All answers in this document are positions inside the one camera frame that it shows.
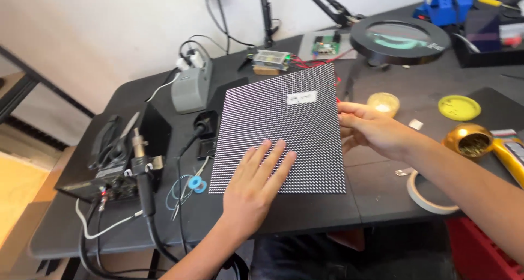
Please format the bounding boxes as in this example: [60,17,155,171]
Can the person's left hand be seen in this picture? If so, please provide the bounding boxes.
[222,139,297,238]

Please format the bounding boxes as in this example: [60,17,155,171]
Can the person's right hand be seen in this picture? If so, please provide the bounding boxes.
[337,102,414,162]

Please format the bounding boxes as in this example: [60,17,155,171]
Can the black LED matrix panel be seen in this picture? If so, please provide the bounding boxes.
[208,62,347,195]

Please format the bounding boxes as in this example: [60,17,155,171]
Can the clear jar of flux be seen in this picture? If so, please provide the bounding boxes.
[367,92,400,118]

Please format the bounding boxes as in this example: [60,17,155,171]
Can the white sticker label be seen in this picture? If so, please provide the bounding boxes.
[287,90,318,106]

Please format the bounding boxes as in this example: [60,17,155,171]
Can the green circuit board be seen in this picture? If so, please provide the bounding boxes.
[311,34,341,56]

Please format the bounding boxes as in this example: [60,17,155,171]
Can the black round magnifier lamp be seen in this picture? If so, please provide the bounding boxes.
[349,16,452,66]

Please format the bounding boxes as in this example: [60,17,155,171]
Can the metal mesh power supply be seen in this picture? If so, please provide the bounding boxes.
[251,49,293,72]

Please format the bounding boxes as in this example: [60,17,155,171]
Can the roll of beige tape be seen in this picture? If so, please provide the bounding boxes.
[406,169,460,215]

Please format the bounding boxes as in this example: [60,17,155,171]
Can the yellow round lid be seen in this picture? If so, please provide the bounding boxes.
[437,94,482,122]

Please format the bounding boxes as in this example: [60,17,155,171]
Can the gold brass wool tip cleaner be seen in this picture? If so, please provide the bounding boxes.
[442,123,495,162]

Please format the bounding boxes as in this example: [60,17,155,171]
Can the black soldering iron holder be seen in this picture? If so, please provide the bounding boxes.
[193,109,219,141]

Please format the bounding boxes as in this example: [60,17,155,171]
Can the blue soldering station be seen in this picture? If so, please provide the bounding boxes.
[412,0,505,28]

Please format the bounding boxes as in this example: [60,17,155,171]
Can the grey power strip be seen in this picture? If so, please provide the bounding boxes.
[171,51,213,115]

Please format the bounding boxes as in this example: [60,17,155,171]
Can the yellow multimeter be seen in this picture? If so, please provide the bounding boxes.
[490,129,524,189]

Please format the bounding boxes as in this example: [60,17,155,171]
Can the red plastic crate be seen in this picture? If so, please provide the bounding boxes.
[445,217,524,280]

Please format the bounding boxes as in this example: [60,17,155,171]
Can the black hot air rework station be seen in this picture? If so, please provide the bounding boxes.
[54,102,172,204]

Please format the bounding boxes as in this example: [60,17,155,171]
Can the red wires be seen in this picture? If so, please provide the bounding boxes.
[290,49,353,105]

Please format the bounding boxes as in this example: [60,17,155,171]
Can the blue solder wire spool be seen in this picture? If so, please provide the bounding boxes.
[188,175,208,194]

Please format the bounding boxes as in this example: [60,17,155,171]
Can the black hot air gun handle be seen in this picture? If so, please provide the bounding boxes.
[131,128,158,218]

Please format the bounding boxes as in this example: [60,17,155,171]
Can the white cable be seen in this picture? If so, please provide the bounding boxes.
[75,198,144,240]

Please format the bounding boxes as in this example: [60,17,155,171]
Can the black metal shelf frame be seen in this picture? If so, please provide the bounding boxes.
[0,44,96,125]

